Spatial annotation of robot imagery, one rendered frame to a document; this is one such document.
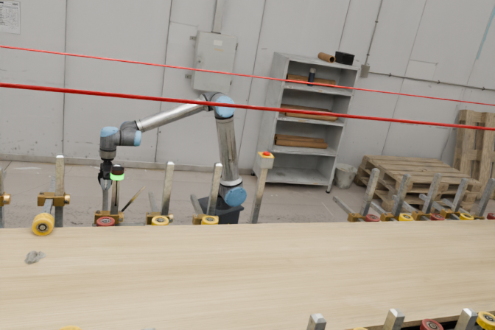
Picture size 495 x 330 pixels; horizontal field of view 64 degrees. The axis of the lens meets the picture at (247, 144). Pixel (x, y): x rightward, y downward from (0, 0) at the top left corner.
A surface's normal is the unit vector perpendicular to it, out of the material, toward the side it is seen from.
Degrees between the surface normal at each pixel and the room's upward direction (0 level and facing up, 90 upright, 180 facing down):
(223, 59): 90
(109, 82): 90
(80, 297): 0
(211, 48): 90
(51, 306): 0
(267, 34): 90
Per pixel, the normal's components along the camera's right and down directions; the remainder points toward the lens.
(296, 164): 0.24, 0.34
